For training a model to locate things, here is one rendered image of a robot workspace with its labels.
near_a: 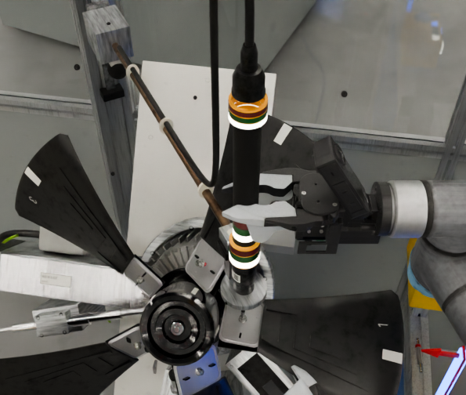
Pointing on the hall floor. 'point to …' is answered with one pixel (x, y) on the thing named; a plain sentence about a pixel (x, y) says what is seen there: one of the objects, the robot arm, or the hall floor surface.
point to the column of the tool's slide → (109, 125)
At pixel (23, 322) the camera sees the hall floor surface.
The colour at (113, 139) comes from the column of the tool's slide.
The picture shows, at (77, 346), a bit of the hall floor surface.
